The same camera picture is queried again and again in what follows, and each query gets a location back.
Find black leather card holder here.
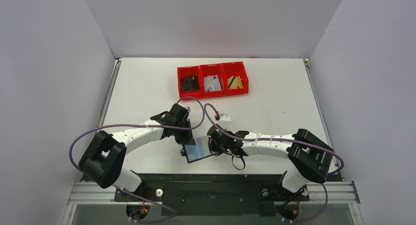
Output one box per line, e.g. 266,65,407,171
181,136,217,164

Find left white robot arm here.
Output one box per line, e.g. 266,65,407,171
78,103,195,200

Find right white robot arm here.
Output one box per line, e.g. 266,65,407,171
207,125,333,199

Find black card holders in bin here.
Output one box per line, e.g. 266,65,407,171
180,75,200,92

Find white cards in bin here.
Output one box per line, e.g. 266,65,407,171
204,75,222,92

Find gold cards in bin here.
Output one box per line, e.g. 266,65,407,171
227,75,244,90

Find left red bin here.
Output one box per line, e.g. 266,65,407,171
177,66,201,98

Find red bin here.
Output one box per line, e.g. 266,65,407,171
221,61,249,96
200,63,224,98
177,66,201,98

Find middle red bin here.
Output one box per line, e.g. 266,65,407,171
200,63,224,98

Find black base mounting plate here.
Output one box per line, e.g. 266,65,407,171
135,174,309,217

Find right red bin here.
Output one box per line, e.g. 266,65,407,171
221,61,249,96

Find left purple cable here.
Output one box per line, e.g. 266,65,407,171
69,96,206,224

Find purple cable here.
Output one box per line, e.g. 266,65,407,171
69,96,206,224
203,103,345,223

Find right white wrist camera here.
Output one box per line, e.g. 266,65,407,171
214,113,231,122

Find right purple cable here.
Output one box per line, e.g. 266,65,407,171
203,103,345,223

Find aluminium rail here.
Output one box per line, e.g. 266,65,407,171
68,181,360,204

